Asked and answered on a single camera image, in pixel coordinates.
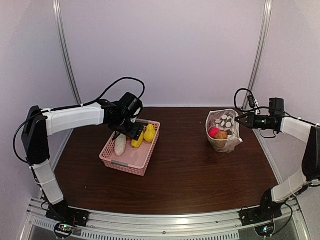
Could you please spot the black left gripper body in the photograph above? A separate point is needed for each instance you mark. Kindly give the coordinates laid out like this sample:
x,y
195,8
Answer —
x,y
126,129

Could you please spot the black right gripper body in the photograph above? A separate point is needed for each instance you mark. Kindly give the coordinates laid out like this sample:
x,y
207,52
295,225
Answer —
x,y
254,124

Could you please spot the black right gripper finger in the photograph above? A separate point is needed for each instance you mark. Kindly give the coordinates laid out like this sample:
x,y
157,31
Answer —
x,y
242,122
242,117

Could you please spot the yellow pear with leaf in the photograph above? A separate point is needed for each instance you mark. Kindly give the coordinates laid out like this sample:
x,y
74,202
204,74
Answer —
x,y
150,133

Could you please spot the white wrinkled cabbage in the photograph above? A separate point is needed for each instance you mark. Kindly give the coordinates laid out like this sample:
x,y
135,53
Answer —
x,y
120,145

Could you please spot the clear zip top bag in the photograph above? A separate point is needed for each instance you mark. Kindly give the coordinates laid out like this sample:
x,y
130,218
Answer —
x,y
222,130

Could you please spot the brown potato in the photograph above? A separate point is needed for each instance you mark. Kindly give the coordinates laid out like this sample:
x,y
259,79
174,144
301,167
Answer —
x,y
222,135

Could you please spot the red apple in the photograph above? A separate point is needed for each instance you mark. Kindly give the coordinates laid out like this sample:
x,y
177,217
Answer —
x,y
213,132

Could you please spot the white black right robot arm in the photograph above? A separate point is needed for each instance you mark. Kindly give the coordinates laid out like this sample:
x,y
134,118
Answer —
x,y
279,121

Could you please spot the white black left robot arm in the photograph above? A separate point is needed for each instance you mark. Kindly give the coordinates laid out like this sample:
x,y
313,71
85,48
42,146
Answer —
x,y
120,117

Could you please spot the pink perforated plastic basket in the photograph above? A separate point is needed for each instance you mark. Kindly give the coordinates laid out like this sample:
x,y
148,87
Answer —
x,y
134,160

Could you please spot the right round circuit board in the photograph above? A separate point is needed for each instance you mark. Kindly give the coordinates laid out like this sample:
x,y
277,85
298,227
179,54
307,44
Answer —
x,y
265,230

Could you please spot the round circuit board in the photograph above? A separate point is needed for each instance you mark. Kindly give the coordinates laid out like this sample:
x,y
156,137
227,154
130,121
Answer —
x,y
265,230
63,230

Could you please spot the left round circuit board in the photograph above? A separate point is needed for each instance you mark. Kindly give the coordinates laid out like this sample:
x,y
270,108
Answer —
x,y
63,230

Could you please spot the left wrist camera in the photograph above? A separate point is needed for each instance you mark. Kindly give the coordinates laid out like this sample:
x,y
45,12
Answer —
x,y
137,117

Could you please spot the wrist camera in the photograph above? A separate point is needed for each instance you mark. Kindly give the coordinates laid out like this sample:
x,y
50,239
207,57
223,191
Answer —
x,y
137,117
253,103

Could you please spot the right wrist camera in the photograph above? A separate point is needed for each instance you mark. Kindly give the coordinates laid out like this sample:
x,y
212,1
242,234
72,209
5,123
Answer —
x,y
253,103

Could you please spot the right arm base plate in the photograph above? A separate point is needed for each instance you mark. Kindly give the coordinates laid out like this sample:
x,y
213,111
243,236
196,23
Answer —
x,y
259,214

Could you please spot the aluminium front rail frame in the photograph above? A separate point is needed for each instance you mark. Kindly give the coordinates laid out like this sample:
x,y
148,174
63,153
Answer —
x,y
221,225

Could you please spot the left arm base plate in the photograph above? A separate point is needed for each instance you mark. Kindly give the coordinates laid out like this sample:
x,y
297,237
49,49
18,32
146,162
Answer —
x,y
68,215

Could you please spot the right aluminium corner post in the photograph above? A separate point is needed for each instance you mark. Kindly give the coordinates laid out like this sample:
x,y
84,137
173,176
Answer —
x,y
264,31

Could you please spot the aluminium corner post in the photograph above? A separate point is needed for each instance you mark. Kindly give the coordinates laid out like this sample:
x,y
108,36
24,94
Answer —
x,y
64,50
264,31

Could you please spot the left aluminium corner post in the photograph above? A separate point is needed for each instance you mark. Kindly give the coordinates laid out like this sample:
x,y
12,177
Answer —
x,y
64,50

